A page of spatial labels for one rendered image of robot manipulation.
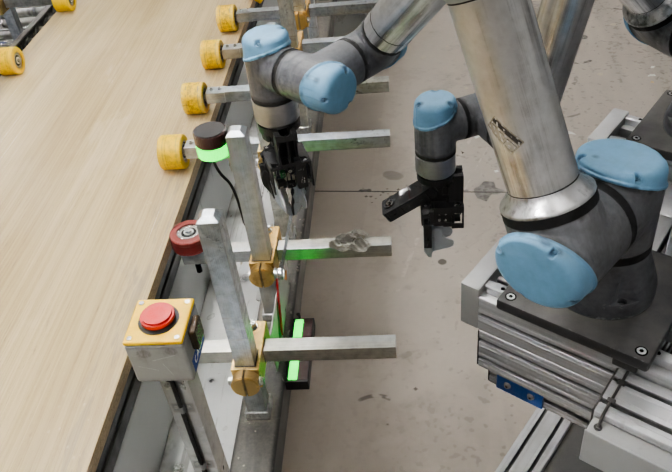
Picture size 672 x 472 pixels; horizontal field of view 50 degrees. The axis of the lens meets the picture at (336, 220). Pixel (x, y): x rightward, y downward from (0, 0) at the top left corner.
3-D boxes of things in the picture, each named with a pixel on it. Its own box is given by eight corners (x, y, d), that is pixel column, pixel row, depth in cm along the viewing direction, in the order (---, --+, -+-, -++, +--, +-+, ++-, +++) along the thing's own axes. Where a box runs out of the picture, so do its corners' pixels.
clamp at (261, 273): (283, 243, 156) (279, 225, 153) (275, 287, 145) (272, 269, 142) (257, 245, 156) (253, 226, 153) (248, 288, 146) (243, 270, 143)
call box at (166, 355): (207, 340, 92) (194, 296, 87) (196, 385, 86) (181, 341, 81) (153, 342, 92) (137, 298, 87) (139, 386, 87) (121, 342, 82)
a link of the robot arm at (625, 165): (671, 225, 101) (691, 143, 92) (625, 278, 94) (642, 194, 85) (591, 195, 108) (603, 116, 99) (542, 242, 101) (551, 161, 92)
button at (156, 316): (180, 310, 86) (177, 300, 85) (172, 335, 83) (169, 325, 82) (147, 311, 86) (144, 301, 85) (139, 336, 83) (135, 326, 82)
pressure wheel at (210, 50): (219, 33, 203) (218, 58, 200) (226, 49, 210) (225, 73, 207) (198, 34, 203) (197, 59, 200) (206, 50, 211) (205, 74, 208)
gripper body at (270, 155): (274, 199, 123) (262, 139, 116) (262, 172, 130) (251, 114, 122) (317, 188, 125) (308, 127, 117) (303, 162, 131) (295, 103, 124)
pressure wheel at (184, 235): (221, 257, 158) (210, 216, 151) (214, 283, 151) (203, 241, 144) (185, 259, 158) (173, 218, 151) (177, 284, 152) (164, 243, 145)
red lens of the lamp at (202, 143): (230, 130, 131) (228, 120, 130) (225, 149, 127) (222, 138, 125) (198, 132, 132) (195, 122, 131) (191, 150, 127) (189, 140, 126)
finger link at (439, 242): (454, 265, 146) (454, 229, 141) (424, 266, 147) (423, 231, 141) (453, 254, 149) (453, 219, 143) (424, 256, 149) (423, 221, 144)
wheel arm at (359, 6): (387, 7, 222) (387, -5, 220) (387, 12, 219) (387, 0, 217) (227, 19, 227) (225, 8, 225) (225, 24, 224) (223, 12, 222)
